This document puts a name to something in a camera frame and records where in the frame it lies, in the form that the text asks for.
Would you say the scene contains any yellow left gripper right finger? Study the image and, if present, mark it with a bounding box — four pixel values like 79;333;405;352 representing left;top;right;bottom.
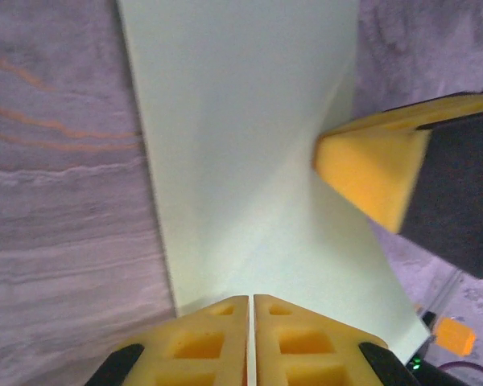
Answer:
252;294;423;386

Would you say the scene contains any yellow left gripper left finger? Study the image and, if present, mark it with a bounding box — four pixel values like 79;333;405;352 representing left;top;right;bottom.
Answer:
84;295;250;386

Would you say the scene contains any light green paper sheet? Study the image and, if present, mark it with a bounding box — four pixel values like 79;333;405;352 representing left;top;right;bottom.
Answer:
116;0;431;363

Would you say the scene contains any yellow toy brick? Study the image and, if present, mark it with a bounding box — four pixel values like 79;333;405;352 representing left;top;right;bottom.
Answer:
432;316;477;358

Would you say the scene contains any aluminium front rail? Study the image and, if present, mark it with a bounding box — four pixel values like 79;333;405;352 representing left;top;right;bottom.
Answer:
416;268;464;322

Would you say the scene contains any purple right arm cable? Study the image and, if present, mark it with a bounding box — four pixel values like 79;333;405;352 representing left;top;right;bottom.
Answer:
434;360;483;381

